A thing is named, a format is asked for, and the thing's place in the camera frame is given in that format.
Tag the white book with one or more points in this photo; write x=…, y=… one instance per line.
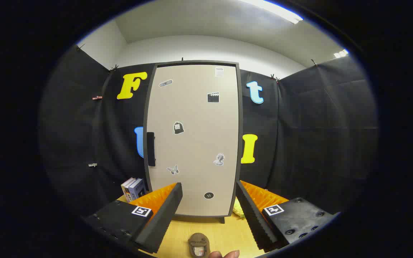
x=126, y=188

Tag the long ceiling light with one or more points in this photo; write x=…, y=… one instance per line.
x=274, y=9

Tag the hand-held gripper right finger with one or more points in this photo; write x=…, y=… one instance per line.
x=255, y=218

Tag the black backdrop cloth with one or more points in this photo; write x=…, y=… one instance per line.
x=317, y=125

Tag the grey shoe cabinet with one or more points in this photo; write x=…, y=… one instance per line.
x=241, y=143

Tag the brown fuzzy shoe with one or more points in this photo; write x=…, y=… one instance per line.
x=198, y=240

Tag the small ceiling light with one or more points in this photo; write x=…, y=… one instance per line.
x=341, y=53

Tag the pale yellow round object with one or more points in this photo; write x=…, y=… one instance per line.
x=238, y=210

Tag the blue book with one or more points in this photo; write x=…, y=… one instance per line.
x=137, y=188

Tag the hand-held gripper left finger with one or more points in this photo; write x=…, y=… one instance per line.
x=163, y=215

